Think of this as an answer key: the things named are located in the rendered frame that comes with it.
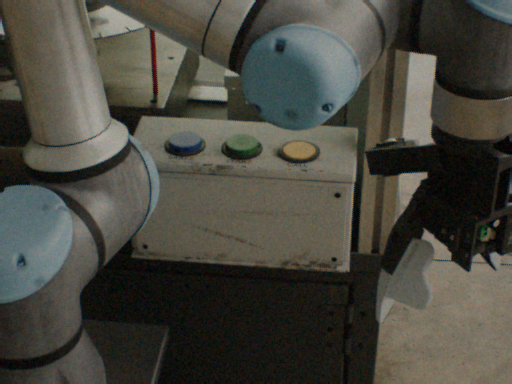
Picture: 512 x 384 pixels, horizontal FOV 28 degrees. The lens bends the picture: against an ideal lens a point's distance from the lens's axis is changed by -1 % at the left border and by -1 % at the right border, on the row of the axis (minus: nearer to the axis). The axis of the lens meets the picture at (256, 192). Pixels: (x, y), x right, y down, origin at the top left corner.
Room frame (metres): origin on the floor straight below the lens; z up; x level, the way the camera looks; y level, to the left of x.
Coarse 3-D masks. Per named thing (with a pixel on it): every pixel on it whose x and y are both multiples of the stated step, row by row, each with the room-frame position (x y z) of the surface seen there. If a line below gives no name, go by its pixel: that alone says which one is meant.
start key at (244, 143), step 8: (232, 136) 1.08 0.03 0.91; (240, 136) 1.08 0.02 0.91; (248, 136) 1.08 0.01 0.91; (232, 144) 1.06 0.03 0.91; (240, 144) 1.06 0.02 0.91; (248, 144) 1.06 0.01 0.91; (256, 144) 1.07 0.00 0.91; (232, 152) 1.05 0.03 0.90; (240, 152) 1.05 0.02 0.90; (248, 152) 1.05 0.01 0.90
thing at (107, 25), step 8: (88, 8) 1.38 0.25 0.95; (96, 8) 1.38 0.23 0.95; (104, 8) 1.38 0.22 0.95; (88, 16) 1.35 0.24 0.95; (96, 16) 1.35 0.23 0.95; (104, 16) 1.35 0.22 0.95; (112, 16) 1.35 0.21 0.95; (120, 16) 1.35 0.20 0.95; (0, 24) 1.32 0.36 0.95; (96, 24) 1.32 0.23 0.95; (104, 24) 1.32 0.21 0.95; (112, 24) 1.32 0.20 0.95; (120, 24) 1.32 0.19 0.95; (128, 24) 1.32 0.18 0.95; (136, 24) 1.32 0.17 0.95; (0, 32) 1.30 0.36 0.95; (96, 32) 1.30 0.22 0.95; (104, 32) 1.30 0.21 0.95; (112, 32) 1.30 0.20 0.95; (120, 32) 1.30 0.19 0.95; (128, 32) 1.30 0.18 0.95
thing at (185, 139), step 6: (180, 132) 1.09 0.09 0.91; (186, 132) 1.09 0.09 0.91; (192, 132) 1.09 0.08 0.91; (174, 138) 1.08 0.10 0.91; (180, 138) 1.08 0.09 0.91; (186, 138) 1.08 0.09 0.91; (192, 138) 1.08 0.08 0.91; (198, 138) 1.08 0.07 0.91; (174, 144) 1.06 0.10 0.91; (180, 144) 1.06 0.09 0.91; (186, 144) 1.06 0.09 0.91; (192, 144) 1.06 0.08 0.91; (198, 144) 1.07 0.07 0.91; (180, 150) 1.06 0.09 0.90; (186, 150) 1.06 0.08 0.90; (192, 150) 1.06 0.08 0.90
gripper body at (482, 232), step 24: (456, 144) 0.73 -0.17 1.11; (480, 144) 0.73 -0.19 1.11; (504, 144) 0.74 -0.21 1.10; (456, 168) 0.75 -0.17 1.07; (480, 168) 0.72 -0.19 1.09; (504, 168) 0.71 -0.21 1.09; (432, 192) 0.75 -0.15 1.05; (456, 192) 0.75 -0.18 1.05; (480, 192) 0.72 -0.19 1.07; (504, 192) 0.72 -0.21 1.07; (432, 216) 0.75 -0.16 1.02; (456, 216) 0.72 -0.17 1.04; (480, 216) 0.72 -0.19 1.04; (504, 216) 0.73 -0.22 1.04; (456, 240) 0.72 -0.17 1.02; (480, 240) 0.72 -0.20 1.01; (504, 240) 0.73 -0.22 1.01
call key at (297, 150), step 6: (288, 144) 1.07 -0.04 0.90; (294, 144) 1.07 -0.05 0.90; (300, 144) 1.07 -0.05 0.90; (306, 144) 1.08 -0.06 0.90; (288, 150) 1.06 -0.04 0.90; (294, 150) 1.06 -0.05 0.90; (300, 150) 1.06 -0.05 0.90; (306, 150) 1.06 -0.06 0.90; (312, 150) 1.06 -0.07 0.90; (288, 156) 1.05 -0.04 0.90; (294, 156) 1.05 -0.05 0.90; (300, 156) 1.05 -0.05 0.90; (306, 156) 1.05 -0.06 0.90
